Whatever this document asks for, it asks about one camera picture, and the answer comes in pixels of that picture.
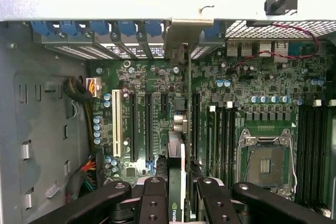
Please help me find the CPU socket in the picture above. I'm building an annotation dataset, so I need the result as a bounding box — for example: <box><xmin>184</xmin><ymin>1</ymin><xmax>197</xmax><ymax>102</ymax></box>
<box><xmin>237</xmin><ymin>127</ymin><xmax>298</xmax><ymax>200</ymax></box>

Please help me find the black expansion slot blue latch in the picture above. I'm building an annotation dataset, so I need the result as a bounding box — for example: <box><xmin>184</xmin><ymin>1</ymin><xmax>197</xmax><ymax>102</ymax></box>
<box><xmin>144</xmin><ymin>92</ymin><xmax>154</xmax><ymax>176</ymax></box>

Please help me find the white expansion slot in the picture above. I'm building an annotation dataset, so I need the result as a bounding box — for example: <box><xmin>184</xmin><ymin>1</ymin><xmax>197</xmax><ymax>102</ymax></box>
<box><xmin>111</xmin><ymin>89</ymin><xmax>122</xmax><ymax>158</ymax></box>

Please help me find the short black expansion slot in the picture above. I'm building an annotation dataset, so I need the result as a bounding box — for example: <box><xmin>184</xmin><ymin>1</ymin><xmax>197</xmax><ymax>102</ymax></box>
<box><xmin>160</xmin><ymin>93</ymin><xmax>169</xmax><ymax>114</ymax></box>

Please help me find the green motherboard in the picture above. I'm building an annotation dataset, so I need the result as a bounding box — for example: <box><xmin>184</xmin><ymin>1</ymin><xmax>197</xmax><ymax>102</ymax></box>
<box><xmin>88</xmin><ymin>58</ymin><xmax>336</xmax><ymax>210</ymax></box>

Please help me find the white power connector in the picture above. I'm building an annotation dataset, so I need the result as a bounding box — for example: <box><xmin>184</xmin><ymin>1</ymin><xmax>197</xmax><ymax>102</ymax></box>
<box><xmin>85</xmin><ymin>76</ymin><xmax>102</xmax><ymax>98</ymax></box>

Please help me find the open black PC case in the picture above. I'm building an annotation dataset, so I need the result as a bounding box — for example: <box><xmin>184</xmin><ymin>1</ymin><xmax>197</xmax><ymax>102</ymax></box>
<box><xmin>0</xmin><ymin>0</ymin><xmax>336</xmax><ymax>224</ymax></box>

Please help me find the coloured wire bundle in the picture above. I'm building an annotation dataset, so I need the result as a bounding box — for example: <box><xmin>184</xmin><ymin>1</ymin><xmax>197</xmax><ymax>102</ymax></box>
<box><xmin>65</xmin><ymin>154</ymin><xmax>97</xmax><ymax>202</ymax></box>

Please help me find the sleeved black wire bundle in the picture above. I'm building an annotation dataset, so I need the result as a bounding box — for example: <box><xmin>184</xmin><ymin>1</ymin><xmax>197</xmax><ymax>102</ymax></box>
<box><xmin>62</xmin><ymin>76</ymin><xmax>96</xmax><ymax>156</ymax></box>

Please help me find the red black twisted wire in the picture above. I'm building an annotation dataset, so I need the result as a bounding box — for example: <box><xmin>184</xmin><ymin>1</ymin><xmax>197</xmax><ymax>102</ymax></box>
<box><xmin>227</xmin><ymin>23</ymin><xmax>320</xmax><ymax>74</ymax></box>

